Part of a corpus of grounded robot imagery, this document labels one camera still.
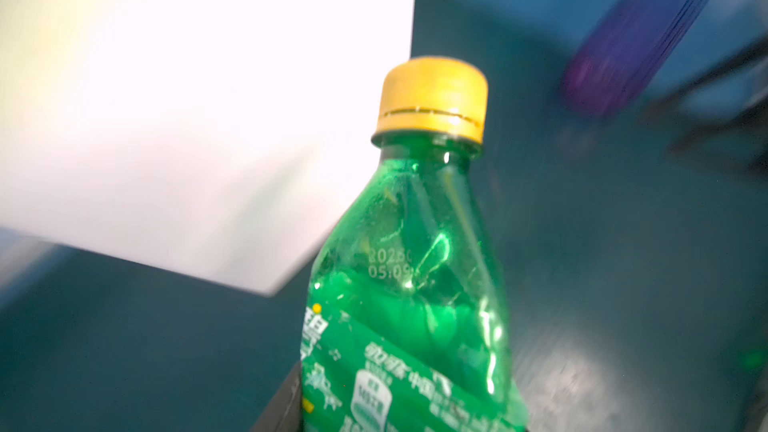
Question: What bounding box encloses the white waste bin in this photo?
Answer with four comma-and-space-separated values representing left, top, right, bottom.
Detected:
1, 0, 415, 296

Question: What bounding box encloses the blue glass vase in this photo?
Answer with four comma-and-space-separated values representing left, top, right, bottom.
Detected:
561, 0, 709, 116

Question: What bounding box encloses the green plastic bottle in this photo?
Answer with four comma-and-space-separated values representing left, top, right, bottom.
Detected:
301, 57, 529, 431

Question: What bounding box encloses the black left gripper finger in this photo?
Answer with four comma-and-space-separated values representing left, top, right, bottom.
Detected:
251, 362, 303, 432

